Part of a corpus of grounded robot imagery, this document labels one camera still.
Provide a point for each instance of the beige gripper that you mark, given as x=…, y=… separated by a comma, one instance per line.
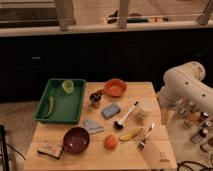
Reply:
x=166, y=115

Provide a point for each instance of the blue sponge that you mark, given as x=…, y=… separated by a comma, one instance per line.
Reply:
x=110, y=111

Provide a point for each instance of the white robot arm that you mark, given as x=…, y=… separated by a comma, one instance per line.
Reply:
x=184, y=92

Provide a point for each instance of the orange bowl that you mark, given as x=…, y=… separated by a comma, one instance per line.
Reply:
x=115, y=87

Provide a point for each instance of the purple bowl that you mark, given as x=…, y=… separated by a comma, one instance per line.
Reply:
x=76, y=140

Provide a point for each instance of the yellow banana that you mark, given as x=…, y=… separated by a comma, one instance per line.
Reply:
x=130, y=134

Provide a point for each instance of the silver fork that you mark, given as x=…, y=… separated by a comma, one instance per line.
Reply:
x=142, y=142

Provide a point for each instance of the orange fruit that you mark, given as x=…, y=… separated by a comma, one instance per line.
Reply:
x=110, y=142

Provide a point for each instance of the small metal cup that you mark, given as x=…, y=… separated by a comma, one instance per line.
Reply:
x=95, y=99

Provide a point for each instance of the grey folded cloth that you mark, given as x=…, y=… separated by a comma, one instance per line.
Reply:
x=92, y=127

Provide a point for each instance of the green plastic tray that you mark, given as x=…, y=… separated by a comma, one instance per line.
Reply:
x=67, y=107

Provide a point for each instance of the light green cup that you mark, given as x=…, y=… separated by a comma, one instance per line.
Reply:
x=68, y=86

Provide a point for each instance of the green bean pod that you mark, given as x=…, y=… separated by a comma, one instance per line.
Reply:
x=51, y=106

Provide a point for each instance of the wooden block eraser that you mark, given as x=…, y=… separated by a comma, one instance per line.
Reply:
x=50, y=149

